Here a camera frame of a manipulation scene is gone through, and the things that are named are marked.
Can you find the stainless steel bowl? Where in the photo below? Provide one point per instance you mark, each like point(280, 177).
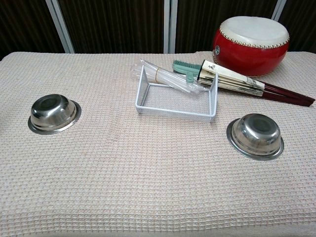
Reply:
point(256, 134)
point(50, 116)

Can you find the bundle of clear plastic tubes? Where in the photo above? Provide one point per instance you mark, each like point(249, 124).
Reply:
point(170, 79)

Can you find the tan rubber band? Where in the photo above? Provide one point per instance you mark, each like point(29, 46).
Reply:
point(157, 75)

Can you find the green plastic brush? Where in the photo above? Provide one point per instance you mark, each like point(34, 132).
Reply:
point(186, 69)

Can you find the beige waffle weave tablecloth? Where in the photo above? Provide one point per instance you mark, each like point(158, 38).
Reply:
point(123, 177)

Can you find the folded paper fan dark ribs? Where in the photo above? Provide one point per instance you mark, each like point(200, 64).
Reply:
point(237, 80)

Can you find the red drum with white skin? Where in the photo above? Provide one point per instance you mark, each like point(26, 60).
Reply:
point(249, 49)

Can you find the white aluminium frame post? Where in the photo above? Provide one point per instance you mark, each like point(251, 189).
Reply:
point(60, 27)
point(169, 27)
point(277, 10)

